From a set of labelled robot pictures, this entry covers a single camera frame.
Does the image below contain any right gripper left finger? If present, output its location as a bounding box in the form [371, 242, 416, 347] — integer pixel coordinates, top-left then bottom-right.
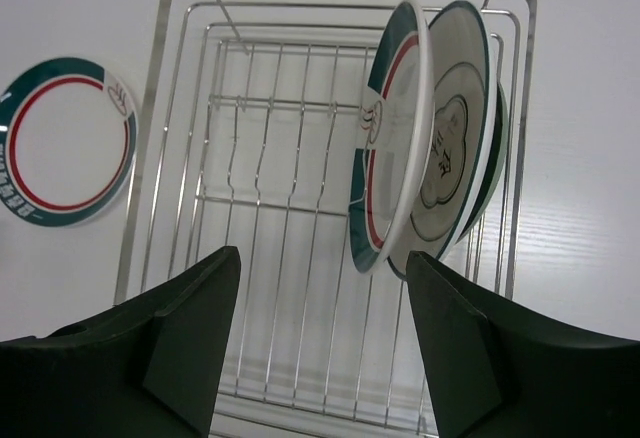
[1, 246, 241, 437]

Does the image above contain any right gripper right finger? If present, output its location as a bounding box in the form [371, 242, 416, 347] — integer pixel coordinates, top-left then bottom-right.
[406, 251, 639, 437]

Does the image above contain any metal wire dish rack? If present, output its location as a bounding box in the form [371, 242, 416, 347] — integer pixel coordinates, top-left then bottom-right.
[115, 0, 538, 437]

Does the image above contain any blue floral green plate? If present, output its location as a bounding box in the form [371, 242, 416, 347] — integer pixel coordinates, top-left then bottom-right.
[463, 84, 509, 236]

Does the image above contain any green red rimmed plate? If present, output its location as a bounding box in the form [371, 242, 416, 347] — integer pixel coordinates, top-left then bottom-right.
[348, 0, 434, 274]
[1, 56, 138, 228]

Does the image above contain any white plate grey rim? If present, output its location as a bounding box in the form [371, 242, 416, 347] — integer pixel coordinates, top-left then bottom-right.
[410, 0, 497, 258]

